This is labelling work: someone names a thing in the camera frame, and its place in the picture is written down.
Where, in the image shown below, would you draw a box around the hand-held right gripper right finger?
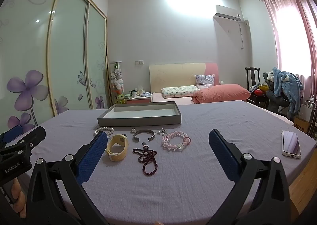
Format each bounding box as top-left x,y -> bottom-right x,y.
208,129 -> 290,225

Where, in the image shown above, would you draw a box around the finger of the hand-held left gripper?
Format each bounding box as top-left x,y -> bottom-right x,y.
0,125 -> 24,146
0,126 -> 47,160

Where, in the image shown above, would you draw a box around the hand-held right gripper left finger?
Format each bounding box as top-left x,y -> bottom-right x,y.
26,130 -> 111,225

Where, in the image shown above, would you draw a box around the yellow watch band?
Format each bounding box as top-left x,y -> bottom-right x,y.
105,134 -> 129,162

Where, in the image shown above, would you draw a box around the white pearl bracelet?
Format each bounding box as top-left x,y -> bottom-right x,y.
94,127 -> 115,136

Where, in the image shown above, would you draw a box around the dark red bead necklace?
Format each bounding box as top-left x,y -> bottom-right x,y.
132,142 -> 159,177

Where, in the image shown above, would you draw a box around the wide silver cuff bangle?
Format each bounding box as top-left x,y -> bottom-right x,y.
133,129 -> 156,143

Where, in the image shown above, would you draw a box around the pink bead bracelet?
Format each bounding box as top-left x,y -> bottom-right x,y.
161,131 -> 187,152

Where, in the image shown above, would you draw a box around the grey cardboard tray box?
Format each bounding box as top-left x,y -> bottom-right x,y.
97,101 -> 182,127

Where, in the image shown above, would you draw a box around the person's left hand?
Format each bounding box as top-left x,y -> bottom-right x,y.
13,178 -> 27,218

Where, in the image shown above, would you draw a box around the purple table cloth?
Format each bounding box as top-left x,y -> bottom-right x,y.
22,100 -> 301,225

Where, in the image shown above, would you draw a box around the pink pillow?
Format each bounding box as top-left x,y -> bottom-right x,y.
192,84 -> 251,104

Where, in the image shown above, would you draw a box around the smartphone in white case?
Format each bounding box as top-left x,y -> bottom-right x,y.
281,130 -> 302,159

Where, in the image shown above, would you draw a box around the red and yellow toys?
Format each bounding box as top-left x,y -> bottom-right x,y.
249,84 -> 269,96

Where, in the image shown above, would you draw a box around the pink white nightstand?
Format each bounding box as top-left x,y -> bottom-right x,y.
124,92 -> 152,104

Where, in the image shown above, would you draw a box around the dark chair with clothes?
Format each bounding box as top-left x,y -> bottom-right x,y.
263,71 -> 293,116

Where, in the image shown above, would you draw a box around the lilac square pillow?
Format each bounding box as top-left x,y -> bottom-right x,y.
195,74 -> 215,89

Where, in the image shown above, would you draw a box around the white patterned pillow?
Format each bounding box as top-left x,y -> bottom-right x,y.
161,85 -> 200,98

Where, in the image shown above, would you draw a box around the clear tube of plush toys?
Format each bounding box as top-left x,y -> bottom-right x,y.
110,61 -> 124,104

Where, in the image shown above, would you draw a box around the dark wooden chair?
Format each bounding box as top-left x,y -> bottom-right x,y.
245,67 -> 269,106

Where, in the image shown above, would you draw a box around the bed with beige headboard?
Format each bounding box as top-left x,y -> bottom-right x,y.
149,63 -> 250,104

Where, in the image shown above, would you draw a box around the blue plush garment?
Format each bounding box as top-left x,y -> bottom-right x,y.
271,67 -> 304,114

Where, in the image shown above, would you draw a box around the floral sliding door wardrobe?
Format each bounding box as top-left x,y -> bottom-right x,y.
0,0 -> 109,136

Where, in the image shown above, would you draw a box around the white air conditioner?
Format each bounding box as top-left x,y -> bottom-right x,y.
214,4 -> 244,20

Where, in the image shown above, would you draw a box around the pink curtain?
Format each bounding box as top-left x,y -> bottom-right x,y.
263,0 -> 317,141

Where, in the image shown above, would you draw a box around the air conditioner hose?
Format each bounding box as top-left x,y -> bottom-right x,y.
237,20 -> 250,50

